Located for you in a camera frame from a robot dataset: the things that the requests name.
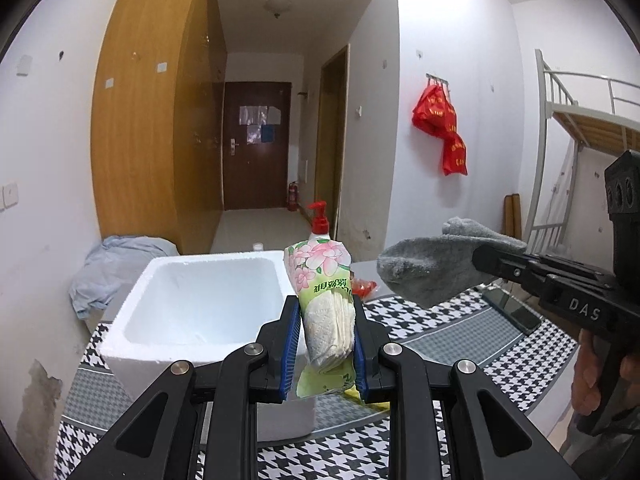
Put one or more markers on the white bunk bed frame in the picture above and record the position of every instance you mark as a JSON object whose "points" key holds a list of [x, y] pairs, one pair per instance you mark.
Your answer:
{"points": [[590, 125]]}

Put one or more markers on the light blue crumpled cloth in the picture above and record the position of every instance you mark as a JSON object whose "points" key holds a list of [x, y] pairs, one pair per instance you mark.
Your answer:
{"points": [[115, 270]]}

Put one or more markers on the wooden boards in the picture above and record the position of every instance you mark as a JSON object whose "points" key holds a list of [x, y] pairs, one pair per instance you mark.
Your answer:
{"points": [[511, 217]]}

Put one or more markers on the person's right forearm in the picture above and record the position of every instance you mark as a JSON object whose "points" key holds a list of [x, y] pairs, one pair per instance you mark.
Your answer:
{"points": [[610, 455]]}

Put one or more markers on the wide white paper notice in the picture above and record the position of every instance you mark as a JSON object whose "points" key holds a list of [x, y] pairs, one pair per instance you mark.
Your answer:
{"points": [[257, 115]]}

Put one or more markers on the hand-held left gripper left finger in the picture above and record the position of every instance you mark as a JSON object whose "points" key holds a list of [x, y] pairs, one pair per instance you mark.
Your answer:
{"points": [[291, 355]]}

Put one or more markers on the black smartphone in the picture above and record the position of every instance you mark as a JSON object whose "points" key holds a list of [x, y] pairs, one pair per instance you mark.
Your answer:
{"points": [[515, 312]]}

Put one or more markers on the wooden side door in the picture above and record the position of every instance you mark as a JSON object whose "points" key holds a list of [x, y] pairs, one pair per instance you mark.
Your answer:
{"points": [[330, 160]]}

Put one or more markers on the white wall switch plate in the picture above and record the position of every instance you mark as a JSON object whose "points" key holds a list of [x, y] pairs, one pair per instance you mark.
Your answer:
{"points": [[23, 66]]}

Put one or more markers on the blue paper notice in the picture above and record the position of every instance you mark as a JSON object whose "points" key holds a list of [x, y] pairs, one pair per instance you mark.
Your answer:
{"points": [[268, 134]]}

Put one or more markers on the small white paper notice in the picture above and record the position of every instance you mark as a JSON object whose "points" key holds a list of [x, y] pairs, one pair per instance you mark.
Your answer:
{"points": [[254, 134]]}

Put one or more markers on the wooden wardrobe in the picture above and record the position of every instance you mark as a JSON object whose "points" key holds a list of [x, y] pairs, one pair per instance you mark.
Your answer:
{"points": [[150, 135]]}

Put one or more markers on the yellow sponge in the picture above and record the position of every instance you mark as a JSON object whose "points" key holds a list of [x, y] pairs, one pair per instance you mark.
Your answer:
{"points": [[377, 405]]}

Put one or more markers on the red snack packet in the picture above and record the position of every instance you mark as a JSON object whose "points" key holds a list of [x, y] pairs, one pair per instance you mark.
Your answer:
{"points": [[365, 288]]}

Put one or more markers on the white foam box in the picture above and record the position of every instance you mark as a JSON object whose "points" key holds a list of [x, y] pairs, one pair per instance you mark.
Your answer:
{"points": [[200, 300]]}

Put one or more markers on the crumpled red plastic bag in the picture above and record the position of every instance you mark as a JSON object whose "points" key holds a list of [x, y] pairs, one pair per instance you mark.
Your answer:
{"points": [[434, 110]]}

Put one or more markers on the dark brown entrance door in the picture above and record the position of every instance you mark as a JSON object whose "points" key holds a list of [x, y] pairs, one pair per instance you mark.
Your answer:
{"points": [[255, 175]]}

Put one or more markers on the white red-pump lotion bottle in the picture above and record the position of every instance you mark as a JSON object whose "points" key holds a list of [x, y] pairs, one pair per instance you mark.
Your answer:
{"points": [[319, 230]]}

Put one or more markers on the narrow red plastic bag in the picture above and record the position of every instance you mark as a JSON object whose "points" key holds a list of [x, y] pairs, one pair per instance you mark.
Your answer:
{"points": [[455, 157]]}

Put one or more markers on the grey sock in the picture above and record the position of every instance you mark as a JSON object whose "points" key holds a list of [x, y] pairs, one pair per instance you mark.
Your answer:
{"points": [[425, 265]]}

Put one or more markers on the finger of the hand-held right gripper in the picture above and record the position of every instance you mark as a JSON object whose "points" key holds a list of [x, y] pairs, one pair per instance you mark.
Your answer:
{"points": [[505, 267], [570, 265]]}

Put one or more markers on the red fire extinguisher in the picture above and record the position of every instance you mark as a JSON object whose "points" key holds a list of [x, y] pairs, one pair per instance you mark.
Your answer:
{"points": [[293, 197]]}

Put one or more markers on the person's right hand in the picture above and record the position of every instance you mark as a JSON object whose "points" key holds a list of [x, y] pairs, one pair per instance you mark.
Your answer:
{"points": [[585, 375]]}

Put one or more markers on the white wall outlet plate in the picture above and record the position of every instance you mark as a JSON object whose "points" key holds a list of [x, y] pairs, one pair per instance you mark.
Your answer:
{"points": [[10, 196]]}

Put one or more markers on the round ceiling lamp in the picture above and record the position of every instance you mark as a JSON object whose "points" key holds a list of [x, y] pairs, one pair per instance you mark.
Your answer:
{"points": [[278, 6]]}

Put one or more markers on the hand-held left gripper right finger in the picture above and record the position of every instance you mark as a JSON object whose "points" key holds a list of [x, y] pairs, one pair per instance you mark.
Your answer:
{"points": [[359, 360]]}

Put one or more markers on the metal wall hook rack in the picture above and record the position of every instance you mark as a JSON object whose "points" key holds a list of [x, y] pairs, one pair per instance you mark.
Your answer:
{"points": [[437, 79]]}

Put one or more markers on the green floral tissue pack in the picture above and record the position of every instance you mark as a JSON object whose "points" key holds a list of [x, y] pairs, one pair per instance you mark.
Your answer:
{"points": [[325, 320]]}

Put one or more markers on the houndstooth table mat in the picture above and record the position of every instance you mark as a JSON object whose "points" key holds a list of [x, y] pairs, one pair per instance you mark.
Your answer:
{"points": [[450, 340]]}

